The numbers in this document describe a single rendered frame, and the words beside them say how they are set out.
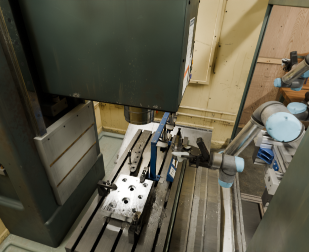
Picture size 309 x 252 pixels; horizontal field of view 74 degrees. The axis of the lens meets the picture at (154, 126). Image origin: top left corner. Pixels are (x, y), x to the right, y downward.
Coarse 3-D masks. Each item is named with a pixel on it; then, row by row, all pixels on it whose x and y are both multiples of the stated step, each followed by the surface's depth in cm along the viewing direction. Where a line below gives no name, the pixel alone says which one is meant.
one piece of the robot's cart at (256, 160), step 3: (255, 153) 172; (252, 156) 179; (255, 156) 171; (252, 159) 178; (255, 159) 172; (258, 159) 171; (261, 159) 170; (255, 162) 173; (258, 162) 173; (261, 162) 173; (264, 162) 171
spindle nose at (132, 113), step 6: (126, 108) 98; (132, 108) 95; (138, 108) 95; (126, 114) 100; (132, 114) 97; (138, 114) 96; (144, 114) 97; (150, 114) 99; (126, 120) 102; (132, 120) 99; (138, 120) 98; (144, 120) 99; (150, 120) 101
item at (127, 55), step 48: (48, 0) 76; (96, 0) 71; (144, 0) 67; (192, 0) 75; (48, 48) 86; (96, 48) 80; (144, 48) 75; (192, 48) 107; (96, 96) 92; (144, 96) 85
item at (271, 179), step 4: (268, 168) 130; (268, 172) 129; (272, 172) 127; (280, 172) 128; (268, 176) 128; (272, 176) 125; (276, 176) 127; (280, 176) 127; (268, 180) 127; (272, 180) 122; (276, 180) 122; (280, 180) 125; (268, 184) 126; (272, 184) 120; (276, 184) 120; (268, 188) 125; (272, 188) 122; (276, 188) 121; (268, 192) 124; (272, 192) 123
